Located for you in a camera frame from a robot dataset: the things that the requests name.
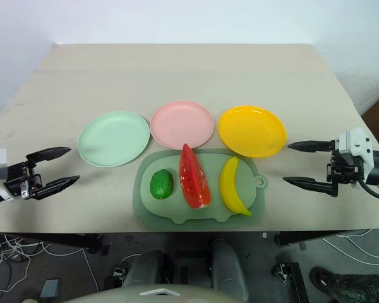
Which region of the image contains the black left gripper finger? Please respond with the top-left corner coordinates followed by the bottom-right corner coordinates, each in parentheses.
top-left (25, 146), bottom-right (73, 168)
top-left (33, 175), bottom-right (81, 201)

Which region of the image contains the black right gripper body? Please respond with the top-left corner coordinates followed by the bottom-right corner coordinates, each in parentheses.
top-left (326, 147), bottom-right (364, 185)

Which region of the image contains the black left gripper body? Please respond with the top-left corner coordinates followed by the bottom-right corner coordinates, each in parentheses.
top-left (4, 160), bottom-right (44, 201)

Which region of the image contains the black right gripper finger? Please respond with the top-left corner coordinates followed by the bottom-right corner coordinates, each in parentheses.
top-left (287, 140), bottom-right (336, 153)
top-left (282, 176), bottom-right (339, 198)

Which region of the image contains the yellow plate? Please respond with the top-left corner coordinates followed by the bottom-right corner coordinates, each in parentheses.
top-left (217, 105), bottom-right (287, 158)

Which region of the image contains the light green plate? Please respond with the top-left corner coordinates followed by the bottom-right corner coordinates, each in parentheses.
top-left (77, 110), bottom-right (151, 167)

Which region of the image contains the pink plate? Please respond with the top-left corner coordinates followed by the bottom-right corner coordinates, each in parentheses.
top-left (149, 100), bottom-right (215, 150)

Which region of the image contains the yellow banana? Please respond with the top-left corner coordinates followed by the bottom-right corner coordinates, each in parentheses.
top-left (219, 156), bottom-right (253, 218)

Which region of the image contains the black caster stand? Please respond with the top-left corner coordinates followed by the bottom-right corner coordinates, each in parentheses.
top-left (272, 261), bottom-right (311, 303)

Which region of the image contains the small grey box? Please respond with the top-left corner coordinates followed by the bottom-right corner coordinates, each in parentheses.
top-left (39, 278), bottom-right (62, 300)

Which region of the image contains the green avocado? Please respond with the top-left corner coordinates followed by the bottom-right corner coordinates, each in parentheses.
top-left (149, 169), bottom-right (174, 200)

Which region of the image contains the green silicone mat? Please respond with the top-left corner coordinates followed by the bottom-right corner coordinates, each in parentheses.
top-left (132, 148), bottom-right (268, 230)

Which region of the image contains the black caster wheel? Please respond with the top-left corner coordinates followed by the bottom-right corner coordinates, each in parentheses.
top-left (103, 266), bottom-right (128, 290)

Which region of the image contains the dark camouflage shoe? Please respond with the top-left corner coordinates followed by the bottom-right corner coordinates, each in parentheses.
top-left (310, 266), bottom-right (379, 303)

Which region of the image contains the red watermelon slice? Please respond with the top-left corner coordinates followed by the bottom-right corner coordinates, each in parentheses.
top-left (179, 143), bottom-right (212, 210)

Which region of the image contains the grey rounded robot leg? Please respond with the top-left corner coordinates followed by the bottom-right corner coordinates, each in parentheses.
top-left (208, 238), bottom-right (250, 301)
top-left (122, 249), bottom-right (174, 288)

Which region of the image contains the pale grey robot chest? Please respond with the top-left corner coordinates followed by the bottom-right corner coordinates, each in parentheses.
top-left (62, 283), bottom-right (244, 303)

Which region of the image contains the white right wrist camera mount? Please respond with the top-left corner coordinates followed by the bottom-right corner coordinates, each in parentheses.
top-left (337, 127), bottom-right (375, 190)

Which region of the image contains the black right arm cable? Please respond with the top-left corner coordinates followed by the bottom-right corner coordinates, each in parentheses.
top-left (356, 178), bottom-right (379, 203)

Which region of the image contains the black table frame bar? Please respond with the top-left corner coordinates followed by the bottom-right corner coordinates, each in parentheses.
top-left (0, 232), bottom-right (105, 254)
top-left (274, 230), bottom-right (358, 247)

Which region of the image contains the white floor cable bundle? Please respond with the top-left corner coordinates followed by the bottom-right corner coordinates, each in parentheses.
top-left (0, 234), bottom-right (99, 294)

